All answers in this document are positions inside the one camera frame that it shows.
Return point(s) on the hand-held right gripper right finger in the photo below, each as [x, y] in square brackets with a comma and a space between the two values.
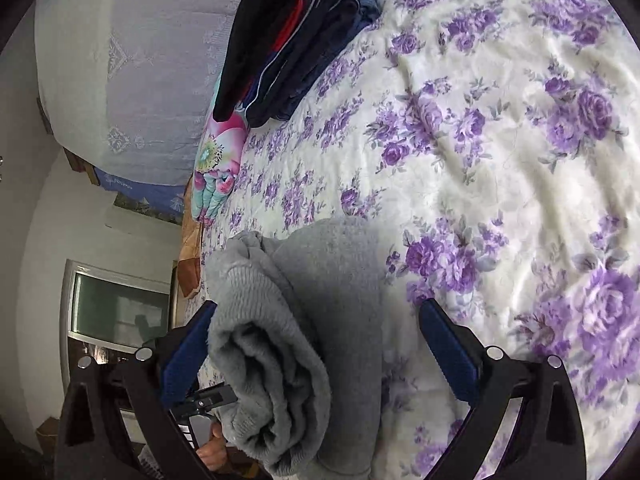
[450, 350]

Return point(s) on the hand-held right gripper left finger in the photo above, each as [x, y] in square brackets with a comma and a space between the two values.
[185, 355]

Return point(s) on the grey fleece pants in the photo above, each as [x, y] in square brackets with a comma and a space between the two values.
[300, 310]

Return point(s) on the person's left hand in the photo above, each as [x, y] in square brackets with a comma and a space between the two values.
[212, 452]

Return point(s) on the brown cloth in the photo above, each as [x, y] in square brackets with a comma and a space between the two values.
[190, 260]

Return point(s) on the blue patterned cloth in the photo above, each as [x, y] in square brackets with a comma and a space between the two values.
[140, 187]

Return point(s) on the colourful floral folded quilt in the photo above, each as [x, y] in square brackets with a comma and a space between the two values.
[220, 160]

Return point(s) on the purple floral bedsheet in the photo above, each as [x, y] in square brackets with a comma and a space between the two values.
[500, 110]

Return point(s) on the white lace cloth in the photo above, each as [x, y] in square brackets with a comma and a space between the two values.
[150, 60]

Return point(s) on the navy striped folded garment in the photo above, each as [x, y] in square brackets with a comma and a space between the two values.
[310, 50]

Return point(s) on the black folded garment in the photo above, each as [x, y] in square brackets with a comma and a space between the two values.
[260, 20]

